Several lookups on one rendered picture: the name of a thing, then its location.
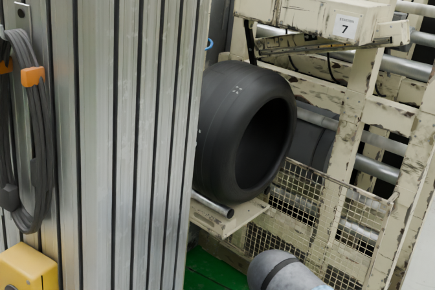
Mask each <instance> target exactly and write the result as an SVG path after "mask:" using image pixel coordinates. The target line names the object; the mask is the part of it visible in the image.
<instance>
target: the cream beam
mask: <svg viewBox="0 0 435 290"><path fill-rule="evenodd" d="M389 10H390V5H388V4H384V3H376V2H373V1H365V0H235V1H234V11H233V16H234V17H239V18H243V19H248V20H251V21H255V22H259V23H264V24H267V25H272V26H276V27H280V28H285V29H288V30H294V31H297V32H301V33H304V34H310V35H313V36H318V37H321V38H326V39H331V40H334V41H339V42H343V43H347V44H350V45H356V46H361V45H365V44H368V43H371V42H372V41H373V39H374V35H375V30H376V27H377V24H378V23H385V22H387V19H388V13H389ZM337 14H342V15H346V16H352V17H358V18H359V21H358V24H357V30H356V33H355V38H354V39H350V38H345V37H342V36H336V35H333V28H334V24H335V18H336V15H337Z"/></svg>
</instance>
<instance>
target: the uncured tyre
mask: <svg viewBox="0 0 435 290"><path fill-rule="evenodd" d="M212 70H214V71H212ZM215 71H217V72H215ZM218 72H220V73H218ZM221 73H223V74H221ZM237 85H239V86H240V87H242V88H243V90H242V91H241V92H240V93H239V95H235V94H234V93H231V91H232V90H233V88H235V86H237ZM296 120H297V106H296V99H295V96H294V94H293V91H292V89H291V86H290V85H289V83H288V82H287V80H286V79H285V78H284V77H282V76H281V75H279V74H278V73H277V72H274V71H271V70H269V69H264V68H262V67H258V66H255V65H252V64H249V63H245V62H243V61H239V60H225V61H220V62H217V63H215V64H213V65H211V66H210V67H208V68H207V69H205V70H204V71H203V77H202V84H201V97H200V105H199V117H198V125H197V126H198V127H200V128H203V129H202V132H201V135H199V134H197V137H196V142H197V145H196V147H195V157H194V170H193V177H192V189H194V190H196V191H198V192H199V193H201V194H203V195H205V196H207V197H208V198H210V199H212V200H214V201H215V202H217V203H220V204H223V205H229V206H235V205H240V204H242V203H244V202H247V201H250V200H251V199H254V198H255V197H257V196H258V195H260V194H261V193H262V192H263V191H264V190H265V189H266V188H267V187H268V186H269V185H270V184H271V182H272V181H273V179H274V178H275V177H276V175H277V174H278V172H279V171H280V168H281V167H282V165H283V163H284V161H285V159H286V157H287V154H288V153H289V150H290V147H291V144H292V141H293V137H294V134H295V129H296Z"/></svg>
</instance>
